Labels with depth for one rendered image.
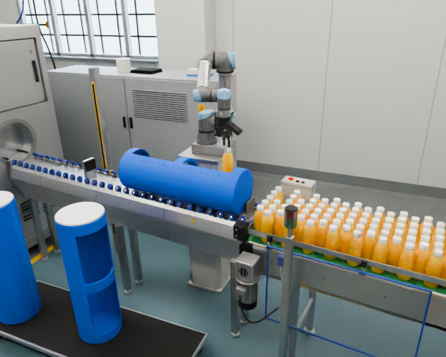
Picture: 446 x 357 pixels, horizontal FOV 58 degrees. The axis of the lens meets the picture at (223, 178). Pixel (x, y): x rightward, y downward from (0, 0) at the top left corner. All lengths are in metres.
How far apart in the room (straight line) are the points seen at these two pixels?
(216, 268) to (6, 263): 1.47
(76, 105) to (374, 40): 3.38
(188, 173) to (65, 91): 2.84
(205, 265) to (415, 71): 3.04
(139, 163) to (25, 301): 1.23
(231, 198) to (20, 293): 1.59
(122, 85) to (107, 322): 2.51
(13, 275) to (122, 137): 2.21
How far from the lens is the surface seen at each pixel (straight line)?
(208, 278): 3.34
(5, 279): 3.03
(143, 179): 2.66
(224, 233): 2.48
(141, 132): 4.52
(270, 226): 2.26
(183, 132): 4.24
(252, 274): 2.24
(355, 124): 5.01
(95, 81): 3.35
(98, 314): 3.10
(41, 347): 3.03
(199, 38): 5.04
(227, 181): 2.34
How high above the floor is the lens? 2.16
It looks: 24 degrees down
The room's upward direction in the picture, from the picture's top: 1 degrees counter-clockwise
